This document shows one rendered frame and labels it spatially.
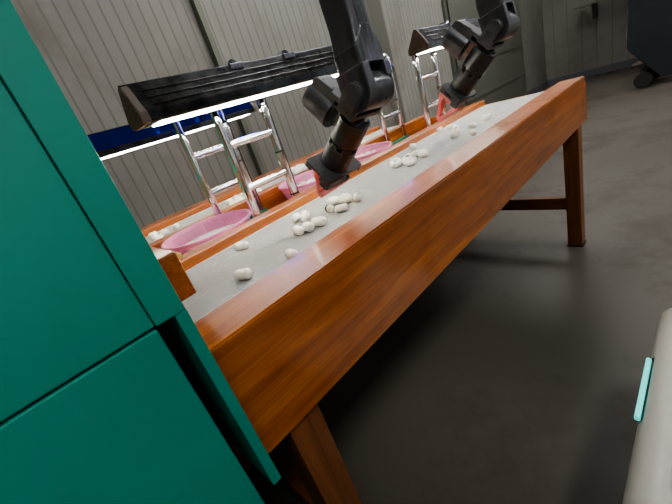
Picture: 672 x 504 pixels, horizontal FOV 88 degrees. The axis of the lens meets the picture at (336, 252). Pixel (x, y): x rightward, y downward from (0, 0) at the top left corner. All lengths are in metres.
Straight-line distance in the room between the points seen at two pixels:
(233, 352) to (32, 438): 0.19
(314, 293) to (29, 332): 0.32
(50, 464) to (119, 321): 0.12
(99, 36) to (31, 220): 2.29
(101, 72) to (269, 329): 2.20
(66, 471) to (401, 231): 0.54
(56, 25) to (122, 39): 0.30
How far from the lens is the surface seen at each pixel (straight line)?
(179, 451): 0.43
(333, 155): 0.65
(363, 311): 0.59
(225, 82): 0.81
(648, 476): 0.86
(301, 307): 0.50
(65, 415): 0.38
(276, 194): 1.36
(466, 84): 1.01
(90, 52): 2.55
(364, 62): 0.58
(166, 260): 0.53
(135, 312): 0.36
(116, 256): 0.35
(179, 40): 2.75
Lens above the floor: 0.97
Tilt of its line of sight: 22 degrees down
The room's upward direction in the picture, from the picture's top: 19 degrees counter-clockwise
